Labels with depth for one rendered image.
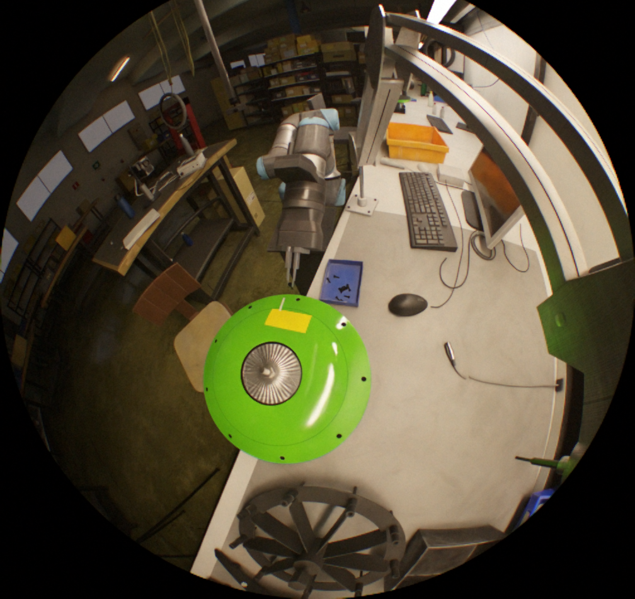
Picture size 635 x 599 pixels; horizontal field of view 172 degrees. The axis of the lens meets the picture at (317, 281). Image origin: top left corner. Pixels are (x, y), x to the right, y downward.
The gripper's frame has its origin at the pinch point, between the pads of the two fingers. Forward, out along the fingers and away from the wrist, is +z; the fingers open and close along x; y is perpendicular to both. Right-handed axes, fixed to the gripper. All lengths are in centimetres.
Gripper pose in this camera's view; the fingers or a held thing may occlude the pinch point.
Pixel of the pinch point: (290, 285)
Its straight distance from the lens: 35.1
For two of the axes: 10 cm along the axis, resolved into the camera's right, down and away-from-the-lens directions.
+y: 2.7, -0.6, 9.6
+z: -1.0, 9.9, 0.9
